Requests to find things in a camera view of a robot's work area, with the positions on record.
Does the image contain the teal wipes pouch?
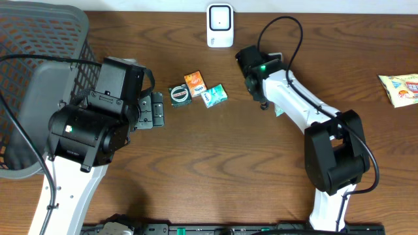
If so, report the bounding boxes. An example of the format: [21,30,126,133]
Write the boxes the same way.
[274,104,285,117]

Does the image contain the dark green round-label box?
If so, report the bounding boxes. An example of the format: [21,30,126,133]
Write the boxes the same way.
[169,84,192,108]

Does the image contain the small teal tissue pack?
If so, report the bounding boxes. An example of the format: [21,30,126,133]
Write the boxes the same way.
[201,84,228,108]

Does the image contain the orange small tissue pack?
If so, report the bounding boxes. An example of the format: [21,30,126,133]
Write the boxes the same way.
[184,70,207,97]

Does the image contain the yellow wet wipes pack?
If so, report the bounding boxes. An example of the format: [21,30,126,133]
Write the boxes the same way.
[378,74,417,108]

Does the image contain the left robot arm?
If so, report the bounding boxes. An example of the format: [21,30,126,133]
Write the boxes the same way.
[29,89,164,234]

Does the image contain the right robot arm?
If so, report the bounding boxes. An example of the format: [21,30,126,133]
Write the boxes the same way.
[239,57,370,232]

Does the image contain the white barcode scanner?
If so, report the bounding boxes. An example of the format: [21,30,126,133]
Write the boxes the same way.
[206,3,234,48]

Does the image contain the grey plastic shopping basket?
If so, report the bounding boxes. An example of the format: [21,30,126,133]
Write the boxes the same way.
[0,1,102,180]

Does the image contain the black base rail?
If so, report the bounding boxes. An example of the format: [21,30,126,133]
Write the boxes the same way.
[81,213,386,235]

